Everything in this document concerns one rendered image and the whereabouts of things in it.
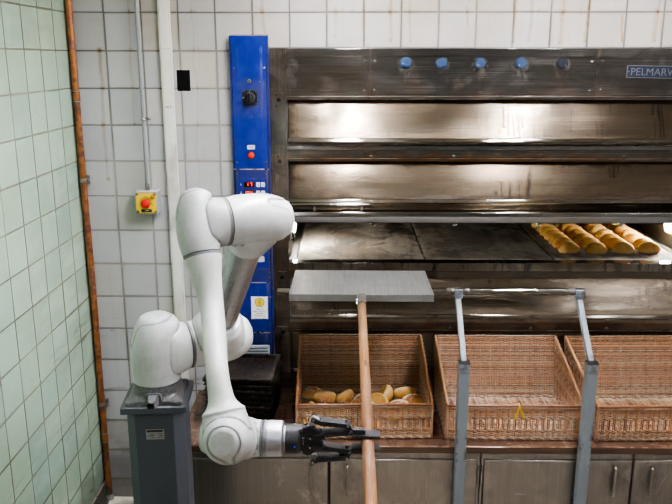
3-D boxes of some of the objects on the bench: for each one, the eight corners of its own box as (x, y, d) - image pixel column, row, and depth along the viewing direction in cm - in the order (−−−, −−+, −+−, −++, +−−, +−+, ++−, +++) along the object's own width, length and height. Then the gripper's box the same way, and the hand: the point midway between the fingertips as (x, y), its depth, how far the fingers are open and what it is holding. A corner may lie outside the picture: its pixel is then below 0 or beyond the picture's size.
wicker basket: (298, 389, 351) (298, 332, 345) (420, 388, 352) (422, 332, 345) (293, 440, 304) (292, 376, 297) (434, 440, 305) (436, 376, 298)
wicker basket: (430, 389, 351) (432, 333, 344) (552, 390, 350) (557, 333, 343) (443, 441, 304) (445, 376, 297) (585, 442, 303) (591, 377, 296)
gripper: (285, 402, 192) (380, 405, 191) (285, 458, 196) (378, 460, 196) (283, 417, 184) (381, 420, 184) (283, 474, 189) (379, 477, 189)
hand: (366, 440), depth 190 cm, fingers closed on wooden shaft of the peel, 3 cm apart
